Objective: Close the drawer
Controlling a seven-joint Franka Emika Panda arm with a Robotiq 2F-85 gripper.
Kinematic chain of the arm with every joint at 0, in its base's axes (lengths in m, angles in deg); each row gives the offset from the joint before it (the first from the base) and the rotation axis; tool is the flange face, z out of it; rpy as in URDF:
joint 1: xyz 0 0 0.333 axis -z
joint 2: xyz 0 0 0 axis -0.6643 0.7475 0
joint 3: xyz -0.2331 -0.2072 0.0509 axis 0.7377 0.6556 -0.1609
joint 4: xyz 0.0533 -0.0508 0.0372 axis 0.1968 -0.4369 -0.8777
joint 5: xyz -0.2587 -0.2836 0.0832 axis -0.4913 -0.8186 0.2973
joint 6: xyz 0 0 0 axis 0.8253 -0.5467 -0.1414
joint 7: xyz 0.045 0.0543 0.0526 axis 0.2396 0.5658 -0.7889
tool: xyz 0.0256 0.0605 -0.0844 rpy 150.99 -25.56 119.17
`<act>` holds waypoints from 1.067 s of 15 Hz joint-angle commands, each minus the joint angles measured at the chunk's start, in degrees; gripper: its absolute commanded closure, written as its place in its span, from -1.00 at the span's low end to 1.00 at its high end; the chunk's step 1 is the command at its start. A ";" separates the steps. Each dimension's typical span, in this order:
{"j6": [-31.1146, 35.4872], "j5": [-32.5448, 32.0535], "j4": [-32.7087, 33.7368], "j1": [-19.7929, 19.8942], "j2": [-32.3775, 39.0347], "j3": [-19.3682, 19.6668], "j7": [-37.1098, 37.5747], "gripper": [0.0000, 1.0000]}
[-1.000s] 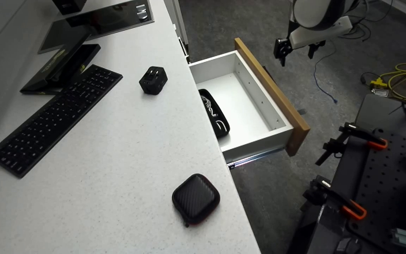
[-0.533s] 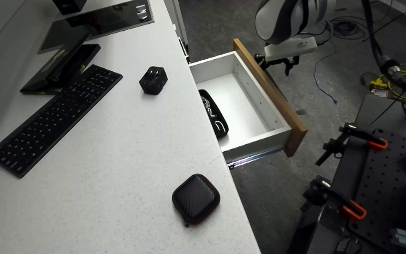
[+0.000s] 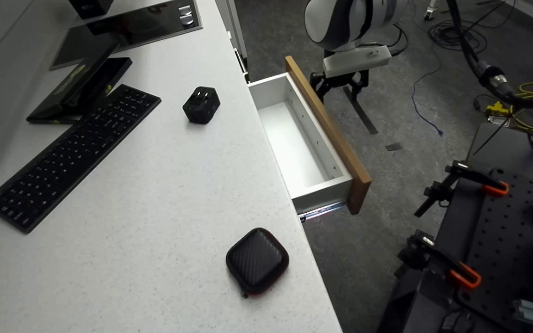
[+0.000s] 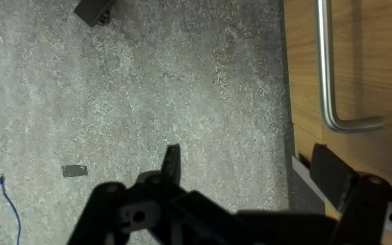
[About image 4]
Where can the wooden drawer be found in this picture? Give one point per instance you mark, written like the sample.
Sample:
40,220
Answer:
352,85

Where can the black box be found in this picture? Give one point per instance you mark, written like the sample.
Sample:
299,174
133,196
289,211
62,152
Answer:
92,10

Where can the grey tape piece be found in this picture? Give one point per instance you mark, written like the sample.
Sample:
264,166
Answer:
74,170

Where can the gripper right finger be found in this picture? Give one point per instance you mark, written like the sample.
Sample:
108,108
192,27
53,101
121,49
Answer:
352,190

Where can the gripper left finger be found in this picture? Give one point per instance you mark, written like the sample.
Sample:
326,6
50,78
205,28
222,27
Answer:
168,200

